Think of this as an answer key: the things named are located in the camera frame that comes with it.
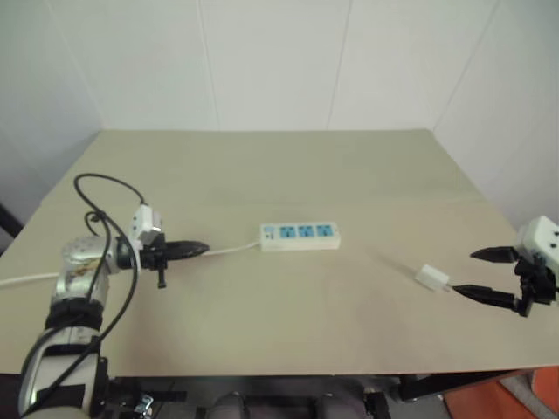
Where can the orange box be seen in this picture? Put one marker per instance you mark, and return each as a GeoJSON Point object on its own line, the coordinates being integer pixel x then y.
{"type": "Point", "coordinates": [480, 399]}

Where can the black table frame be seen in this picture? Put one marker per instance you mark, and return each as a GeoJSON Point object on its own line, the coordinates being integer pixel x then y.
{"type": "Point", "coordinates": [428, 386]}

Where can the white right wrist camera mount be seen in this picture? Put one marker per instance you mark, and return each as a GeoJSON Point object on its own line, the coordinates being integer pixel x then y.
{"type": "Point", "coordinates": [539, 238]}

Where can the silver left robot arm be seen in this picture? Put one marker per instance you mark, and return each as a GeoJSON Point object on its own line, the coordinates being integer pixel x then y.
{"type": "Point", "coordinates": [76, 270]}

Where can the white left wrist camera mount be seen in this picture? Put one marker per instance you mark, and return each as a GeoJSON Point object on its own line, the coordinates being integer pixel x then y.
{"type": "Point", "coordinates": [142, 220]}

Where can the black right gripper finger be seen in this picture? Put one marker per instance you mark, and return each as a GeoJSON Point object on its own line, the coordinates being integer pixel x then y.
{"type": "Point", "coordinates": [495, 255]}
{"type": "Point", "coordinates": [489, 297]}

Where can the white plug adapter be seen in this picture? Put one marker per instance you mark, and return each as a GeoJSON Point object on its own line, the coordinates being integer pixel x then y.
{"type": "Point", "coordinates": [430, 277]}

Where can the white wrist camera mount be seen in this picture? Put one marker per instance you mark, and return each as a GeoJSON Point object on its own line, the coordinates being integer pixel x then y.
{"type": "Point", "coordinates": [539, 238]}
{"type": "Point", "coordinates": [142, 220]}

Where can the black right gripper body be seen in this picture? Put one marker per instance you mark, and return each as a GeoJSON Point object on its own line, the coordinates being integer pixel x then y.
{"type": "Point", "coordinates": [539, 286]}

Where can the white power strip blue sockets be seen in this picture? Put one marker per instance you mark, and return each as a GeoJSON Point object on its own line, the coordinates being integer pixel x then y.
{"type": "Point", "coordinates": [301, 238]}

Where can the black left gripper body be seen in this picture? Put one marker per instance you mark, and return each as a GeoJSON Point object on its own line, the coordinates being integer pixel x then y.
{"type": "Point", "coordinates": [153, 257]}

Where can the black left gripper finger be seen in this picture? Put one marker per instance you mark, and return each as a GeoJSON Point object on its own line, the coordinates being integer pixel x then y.
{"type": "Point", "coordinates": [185, 255]}
{"type": "Point", "coordinates": [188, 245]}

